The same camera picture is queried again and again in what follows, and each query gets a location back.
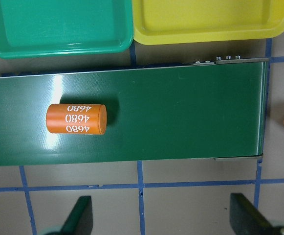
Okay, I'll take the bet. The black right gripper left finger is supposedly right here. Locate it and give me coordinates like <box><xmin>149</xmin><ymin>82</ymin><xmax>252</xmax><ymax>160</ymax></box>
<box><xmin>59</xmin><ymin>196</ymin><xmax>93</xmax><ymax>235</ymax></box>

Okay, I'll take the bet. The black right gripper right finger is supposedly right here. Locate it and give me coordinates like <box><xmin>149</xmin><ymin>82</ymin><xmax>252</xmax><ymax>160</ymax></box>
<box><xmin>230</xmin><ymin>193</ymin><xmax>281</xmax><ymax>235</ymax></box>

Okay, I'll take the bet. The orange cylinder with 4680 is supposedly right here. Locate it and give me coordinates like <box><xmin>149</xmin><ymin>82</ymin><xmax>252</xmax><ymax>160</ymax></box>
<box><xmin>45</xmin><ymin>104</ymin><xmax>107</xmax><ymax>135</ymax></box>

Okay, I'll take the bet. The green conveyor belt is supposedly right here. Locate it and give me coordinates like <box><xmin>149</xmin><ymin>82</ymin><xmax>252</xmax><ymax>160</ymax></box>
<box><xmin>0</xmin><ymin>58</ymin><xmax>269</xmax><ymax>166</ymax></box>

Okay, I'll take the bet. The green plastic tray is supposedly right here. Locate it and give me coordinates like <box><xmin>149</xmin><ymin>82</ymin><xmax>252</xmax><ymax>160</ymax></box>
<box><xmin>0</xmin><ymin>0</ymin><xmax>133</xmax><ymax>59</ymax></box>

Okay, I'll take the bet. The yellow plastic tray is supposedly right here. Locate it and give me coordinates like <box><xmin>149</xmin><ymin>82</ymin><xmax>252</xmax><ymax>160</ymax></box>
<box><xmin>132</xmin><ymin>0</ymin><xmax>284</xmax><ymax>45</ymax></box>

